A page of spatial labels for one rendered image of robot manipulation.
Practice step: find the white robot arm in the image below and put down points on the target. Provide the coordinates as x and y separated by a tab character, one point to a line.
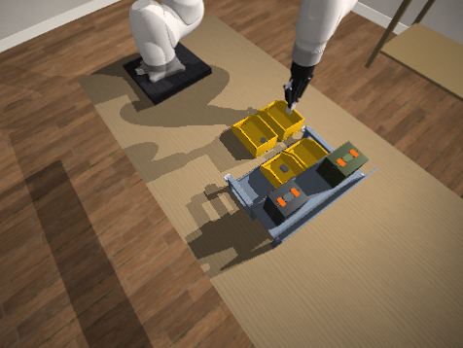
157	28

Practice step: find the grey metal shelf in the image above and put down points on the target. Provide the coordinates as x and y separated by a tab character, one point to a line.
251	191

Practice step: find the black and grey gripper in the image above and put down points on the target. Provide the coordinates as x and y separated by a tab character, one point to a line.
293	94

